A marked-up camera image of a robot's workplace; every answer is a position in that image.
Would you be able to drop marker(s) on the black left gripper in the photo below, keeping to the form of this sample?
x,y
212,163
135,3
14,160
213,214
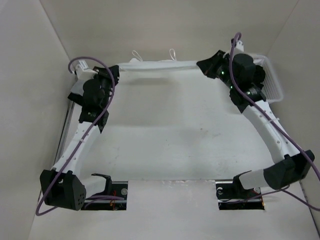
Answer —
x,y
103,73

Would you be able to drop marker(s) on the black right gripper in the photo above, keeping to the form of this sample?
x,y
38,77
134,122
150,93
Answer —
x,y
208,66

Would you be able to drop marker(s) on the white tank top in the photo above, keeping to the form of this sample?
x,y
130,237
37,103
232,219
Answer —
x,y
137,64

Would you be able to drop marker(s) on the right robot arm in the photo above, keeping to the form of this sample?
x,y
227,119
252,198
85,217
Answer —
x,y
290,165

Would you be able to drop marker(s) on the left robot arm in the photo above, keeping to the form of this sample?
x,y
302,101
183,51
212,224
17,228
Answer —
x,y
61,185

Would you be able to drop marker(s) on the black tank top in basket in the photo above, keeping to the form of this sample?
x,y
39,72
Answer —
x,y
259,75

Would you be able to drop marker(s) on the white plastic laundry basket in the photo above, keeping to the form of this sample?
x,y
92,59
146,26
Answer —
x,y
272,88

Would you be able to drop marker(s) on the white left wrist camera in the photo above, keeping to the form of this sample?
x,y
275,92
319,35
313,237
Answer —
x,y
83,72

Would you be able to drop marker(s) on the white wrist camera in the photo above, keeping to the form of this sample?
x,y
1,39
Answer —
x,y
239,47
83,72

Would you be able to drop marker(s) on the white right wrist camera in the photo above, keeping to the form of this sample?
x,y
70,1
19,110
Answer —
x,y
239,47

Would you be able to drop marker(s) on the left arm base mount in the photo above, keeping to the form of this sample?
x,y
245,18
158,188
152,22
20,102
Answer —
x,y
114,199

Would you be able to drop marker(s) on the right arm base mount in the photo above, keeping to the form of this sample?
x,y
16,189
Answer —
x,y
229,199

